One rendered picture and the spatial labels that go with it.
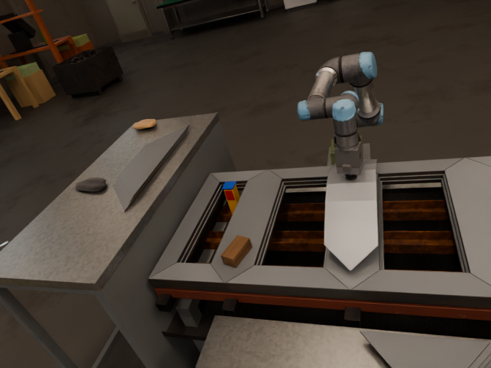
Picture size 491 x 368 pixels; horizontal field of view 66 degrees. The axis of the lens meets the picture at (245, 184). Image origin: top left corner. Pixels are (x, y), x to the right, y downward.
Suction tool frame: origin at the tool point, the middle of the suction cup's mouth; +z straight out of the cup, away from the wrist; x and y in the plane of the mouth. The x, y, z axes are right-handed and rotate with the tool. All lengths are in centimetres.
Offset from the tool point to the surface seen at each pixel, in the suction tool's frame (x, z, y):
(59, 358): -83, 56, -123
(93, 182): -24, -6, -119
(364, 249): -26.1, 9.2, 10.0
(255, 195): 4, 16, -48
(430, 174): 30.6, 17.5, 24.7
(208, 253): -21, 35, -67
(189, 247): -33, 18, -63
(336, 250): -28.5, 9.6, 1.0
